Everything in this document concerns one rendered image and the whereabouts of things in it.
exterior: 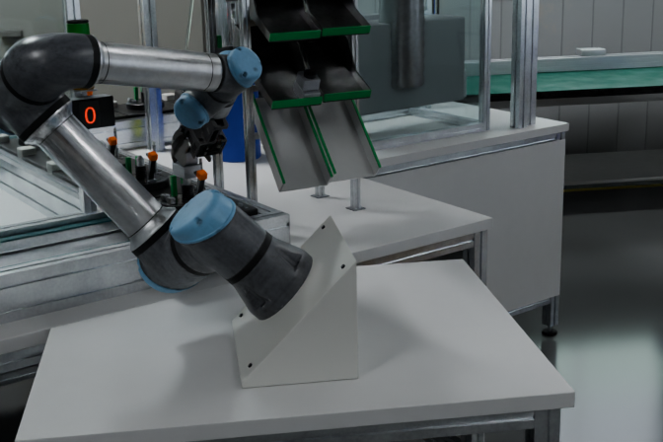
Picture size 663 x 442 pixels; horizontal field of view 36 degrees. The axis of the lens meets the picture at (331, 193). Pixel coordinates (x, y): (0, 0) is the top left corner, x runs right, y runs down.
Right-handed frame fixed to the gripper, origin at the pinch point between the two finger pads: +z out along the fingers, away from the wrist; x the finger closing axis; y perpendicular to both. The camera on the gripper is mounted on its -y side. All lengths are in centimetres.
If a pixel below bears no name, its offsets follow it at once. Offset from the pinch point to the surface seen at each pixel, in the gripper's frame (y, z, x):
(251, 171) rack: 3.3, 7.3, 19.3
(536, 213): 4, 73, 170
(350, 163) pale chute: 10.6, 0.3, 42.9
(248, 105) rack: -8.0, -5.0, 19.3
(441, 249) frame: 38, 5, 58
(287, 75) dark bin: -12.6, -8.9, 31.6
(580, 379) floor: 64, 90, 160
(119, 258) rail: 24.1, -1.3, -26.0
